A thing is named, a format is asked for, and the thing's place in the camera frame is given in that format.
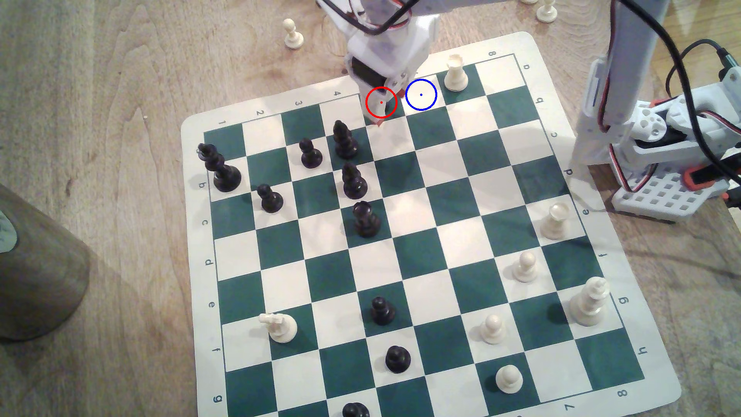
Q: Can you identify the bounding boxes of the black bishop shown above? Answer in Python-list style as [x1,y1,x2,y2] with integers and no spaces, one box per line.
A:
[333,120,359,160]
[342,163,368,200]

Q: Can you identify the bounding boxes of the green and white chessboard mat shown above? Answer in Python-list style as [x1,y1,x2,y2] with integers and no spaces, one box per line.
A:
[181,32,682,417]

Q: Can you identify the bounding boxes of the white knight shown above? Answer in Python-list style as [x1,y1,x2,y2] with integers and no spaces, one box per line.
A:
[259,313,298,344]

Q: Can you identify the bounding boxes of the white grid robot base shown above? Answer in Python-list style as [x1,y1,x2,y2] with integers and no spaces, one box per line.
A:
[612,165,731,222]

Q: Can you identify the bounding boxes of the red white servo wire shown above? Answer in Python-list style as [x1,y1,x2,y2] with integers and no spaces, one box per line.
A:
[608,145,658,195]

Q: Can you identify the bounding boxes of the white king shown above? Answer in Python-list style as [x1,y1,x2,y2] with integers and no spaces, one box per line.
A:
[570,277,610,327]

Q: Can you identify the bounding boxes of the black rook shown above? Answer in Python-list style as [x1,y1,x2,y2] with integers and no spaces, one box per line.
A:
[352,201,381,238]

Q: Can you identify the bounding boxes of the orange clamp piece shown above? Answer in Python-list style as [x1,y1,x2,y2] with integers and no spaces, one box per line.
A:
[683,164,731,191]

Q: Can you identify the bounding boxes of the black cable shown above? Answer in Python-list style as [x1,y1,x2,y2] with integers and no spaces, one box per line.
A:
[619,0,741,186]

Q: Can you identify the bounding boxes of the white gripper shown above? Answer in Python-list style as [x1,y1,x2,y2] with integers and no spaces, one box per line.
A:
[345,0,439,129]

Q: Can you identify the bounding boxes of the white rook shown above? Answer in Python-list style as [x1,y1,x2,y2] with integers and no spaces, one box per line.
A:
[444,54,469,92]
[541,200,572,241]

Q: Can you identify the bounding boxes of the brown round object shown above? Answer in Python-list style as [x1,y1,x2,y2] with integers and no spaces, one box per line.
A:
[0,184,91,341]

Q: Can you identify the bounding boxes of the gripper servo wire bundle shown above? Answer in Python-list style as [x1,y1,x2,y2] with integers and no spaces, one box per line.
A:
[317,0,420,34]

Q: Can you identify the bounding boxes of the black queen piece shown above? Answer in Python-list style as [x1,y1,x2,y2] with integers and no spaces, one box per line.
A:
[197,143,242,193]

